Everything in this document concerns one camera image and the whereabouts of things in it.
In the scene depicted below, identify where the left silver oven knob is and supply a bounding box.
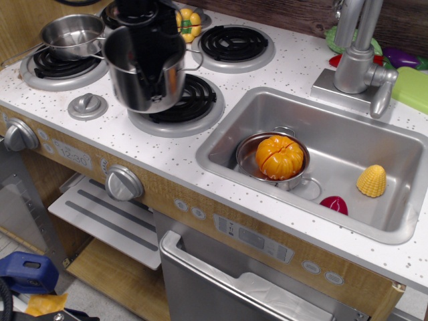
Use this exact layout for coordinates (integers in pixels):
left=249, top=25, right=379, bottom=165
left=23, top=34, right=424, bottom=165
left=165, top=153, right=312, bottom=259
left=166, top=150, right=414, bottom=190
left=4, top=118, right=39, bottom=152

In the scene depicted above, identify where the steel saucepan with handle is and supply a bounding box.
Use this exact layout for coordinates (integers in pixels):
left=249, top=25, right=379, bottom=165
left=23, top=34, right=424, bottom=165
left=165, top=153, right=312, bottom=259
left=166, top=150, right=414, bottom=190
left=1, top=14, right=105, bottom=68

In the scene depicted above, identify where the back right stove burner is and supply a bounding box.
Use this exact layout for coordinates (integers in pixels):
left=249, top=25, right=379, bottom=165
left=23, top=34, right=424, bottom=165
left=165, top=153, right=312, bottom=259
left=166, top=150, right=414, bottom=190
left=191, top=25, right=276, bottom=74

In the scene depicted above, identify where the small steel pot in sink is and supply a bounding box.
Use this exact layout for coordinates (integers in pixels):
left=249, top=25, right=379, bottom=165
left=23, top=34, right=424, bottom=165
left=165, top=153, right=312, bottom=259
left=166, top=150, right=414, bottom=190
left=235, top=127, right=310, bottom=191

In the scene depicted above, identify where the red toy fruit piece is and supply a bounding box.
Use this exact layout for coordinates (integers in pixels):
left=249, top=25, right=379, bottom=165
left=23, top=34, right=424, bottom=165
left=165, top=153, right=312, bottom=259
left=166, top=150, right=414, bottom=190
left=320, top=196, right=348, bottom=215

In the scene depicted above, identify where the open oven door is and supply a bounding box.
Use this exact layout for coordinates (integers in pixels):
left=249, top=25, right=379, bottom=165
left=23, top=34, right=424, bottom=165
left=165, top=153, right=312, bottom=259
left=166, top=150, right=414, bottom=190
left=1, top=142, right=74, bottom=294

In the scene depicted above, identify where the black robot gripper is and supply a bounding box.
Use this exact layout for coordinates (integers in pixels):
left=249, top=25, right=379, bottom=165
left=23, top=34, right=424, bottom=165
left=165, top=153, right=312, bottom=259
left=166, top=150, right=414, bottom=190
left=116, top=1, right=181, bottom=104

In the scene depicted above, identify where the orange toy pumpkin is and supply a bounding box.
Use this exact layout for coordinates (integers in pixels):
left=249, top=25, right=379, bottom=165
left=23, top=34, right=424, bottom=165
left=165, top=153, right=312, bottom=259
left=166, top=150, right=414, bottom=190
left=255, top=135, right=304, bottom=181

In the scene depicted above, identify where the front left stove burner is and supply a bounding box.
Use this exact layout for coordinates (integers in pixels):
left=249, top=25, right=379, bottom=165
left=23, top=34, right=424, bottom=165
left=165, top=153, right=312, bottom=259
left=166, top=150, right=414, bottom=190
left=19, top=45, right=108, bottom=92

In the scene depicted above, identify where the yellow cloth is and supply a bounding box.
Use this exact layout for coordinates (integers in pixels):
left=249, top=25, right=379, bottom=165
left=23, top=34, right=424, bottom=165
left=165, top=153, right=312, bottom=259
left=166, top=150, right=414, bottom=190
left=25, top=293, right=68, bottom=317

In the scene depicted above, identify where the stainless steel sink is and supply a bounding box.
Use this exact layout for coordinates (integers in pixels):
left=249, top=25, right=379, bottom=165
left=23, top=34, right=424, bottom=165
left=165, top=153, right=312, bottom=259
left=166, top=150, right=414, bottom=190
left=197, top=87, right=427, bottom=245

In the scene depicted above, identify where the white oven rack shelf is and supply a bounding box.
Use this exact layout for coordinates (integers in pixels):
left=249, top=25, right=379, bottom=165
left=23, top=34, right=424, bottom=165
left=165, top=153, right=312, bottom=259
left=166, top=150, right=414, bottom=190
left=48, top=175, right=161, bottom=270

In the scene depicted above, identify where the purple toy eggplant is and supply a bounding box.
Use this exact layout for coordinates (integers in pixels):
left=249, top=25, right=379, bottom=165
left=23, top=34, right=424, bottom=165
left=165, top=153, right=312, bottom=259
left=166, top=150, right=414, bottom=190
left=383, top=47, right=427, bottom=70

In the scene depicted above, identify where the tall steel pot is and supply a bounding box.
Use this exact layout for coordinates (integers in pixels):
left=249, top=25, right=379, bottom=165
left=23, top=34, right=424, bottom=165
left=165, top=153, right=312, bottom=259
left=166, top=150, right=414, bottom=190
left=102, top=27, right=188, bottom=114

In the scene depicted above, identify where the green toy lettuce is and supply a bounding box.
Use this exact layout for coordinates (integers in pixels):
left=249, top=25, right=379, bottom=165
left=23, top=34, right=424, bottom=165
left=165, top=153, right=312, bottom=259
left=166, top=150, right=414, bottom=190
left=324, top=26, right=383, bottom=56

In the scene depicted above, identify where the silver faucet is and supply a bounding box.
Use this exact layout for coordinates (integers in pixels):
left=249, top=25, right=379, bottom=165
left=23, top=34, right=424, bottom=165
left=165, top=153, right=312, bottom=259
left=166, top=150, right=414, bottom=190
left=310, top=1, right=399, bottom=119

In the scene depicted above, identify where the red toy chili pepper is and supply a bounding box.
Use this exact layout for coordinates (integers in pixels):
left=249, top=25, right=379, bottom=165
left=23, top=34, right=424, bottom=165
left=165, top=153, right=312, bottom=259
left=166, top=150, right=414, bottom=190
left=329, top=54, right=384, bottom=67

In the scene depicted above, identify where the yellow toy corn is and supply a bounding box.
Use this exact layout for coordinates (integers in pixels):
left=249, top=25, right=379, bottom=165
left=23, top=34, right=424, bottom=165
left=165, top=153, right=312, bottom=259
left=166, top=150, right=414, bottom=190
left=356, top=165, right=387, bottom=198

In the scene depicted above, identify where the back left stove burner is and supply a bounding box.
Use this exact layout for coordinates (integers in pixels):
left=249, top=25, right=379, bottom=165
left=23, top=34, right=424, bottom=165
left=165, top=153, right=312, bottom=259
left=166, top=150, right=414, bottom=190
left=99, top=1, right=126, bottom=37

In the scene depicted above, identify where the silver oven knob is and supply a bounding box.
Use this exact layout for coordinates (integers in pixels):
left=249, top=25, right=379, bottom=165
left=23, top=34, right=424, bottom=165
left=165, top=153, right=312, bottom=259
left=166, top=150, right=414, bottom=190
left=105, top=165, right=144, bottom=201
left=4, top=118, right=39, bottom=152

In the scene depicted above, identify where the blue clamp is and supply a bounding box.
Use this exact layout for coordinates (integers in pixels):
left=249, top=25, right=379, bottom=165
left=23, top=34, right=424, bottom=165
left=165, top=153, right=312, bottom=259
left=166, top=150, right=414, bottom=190
left=1, top=251, right=60, bottom=294

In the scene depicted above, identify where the right silver oven knob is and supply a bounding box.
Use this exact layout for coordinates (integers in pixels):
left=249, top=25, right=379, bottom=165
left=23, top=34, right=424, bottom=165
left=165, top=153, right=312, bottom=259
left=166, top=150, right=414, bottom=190
left=105, top=165, right=144, bottom=201

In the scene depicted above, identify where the silver dishwasher door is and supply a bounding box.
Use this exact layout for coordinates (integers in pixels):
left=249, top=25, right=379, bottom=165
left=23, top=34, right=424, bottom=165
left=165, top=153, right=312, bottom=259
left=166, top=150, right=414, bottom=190
left=160, top=231, right=369, bottom=320

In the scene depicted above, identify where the yellow toy bell pepper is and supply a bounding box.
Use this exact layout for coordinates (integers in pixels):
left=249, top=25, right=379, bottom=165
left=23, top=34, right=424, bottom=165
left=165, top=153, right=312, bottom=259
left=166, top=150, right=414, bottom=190
left=176, top=8, right=202, bottom=43

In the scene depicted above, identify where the silver stove top knob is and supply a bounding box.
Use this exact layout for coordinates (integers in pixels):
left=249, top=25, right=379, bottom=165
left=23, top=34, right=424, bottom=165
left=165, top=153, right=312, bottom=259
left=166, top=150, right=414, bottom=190
left=194, top=7, right=212, bottom=30
left=68, top=93, right=108, bottom=120

